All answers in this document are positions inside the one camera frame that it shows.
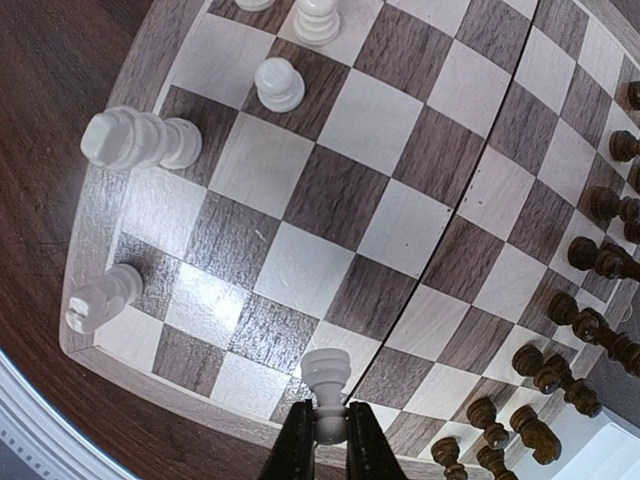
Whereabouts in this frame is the dark chess pieces row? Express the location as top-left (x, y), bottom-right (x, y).
top-left (404, 67), bottom-right (639, 458)

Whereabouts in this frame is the white chess pawn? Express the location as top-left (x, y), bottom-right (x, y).
top-left (301, 348), bottom-right (351, 445)
top-left (293, 0), bottom-right (340, 46)
top-left (254, 57), bottom-right (305, 113)
top-left (235, 0), bottom-right (274, 12)

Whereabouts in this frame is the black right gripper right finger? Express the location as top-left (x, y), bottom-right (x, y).
top-left (346, 402), bottom-right (405, 480)

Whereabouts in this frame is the white chess queen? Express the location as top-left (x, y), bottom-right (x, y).
top-left (64, 264), bottom-right (143, 335)

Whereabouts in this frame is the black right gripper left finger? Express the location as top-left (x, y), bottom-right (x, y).
top-left (259, 400), bottom-right (315, 480)

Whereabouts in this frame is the wooden chess board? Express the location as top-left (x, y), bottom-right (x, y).
top-left (59, 1), bottom-right (639, 479)

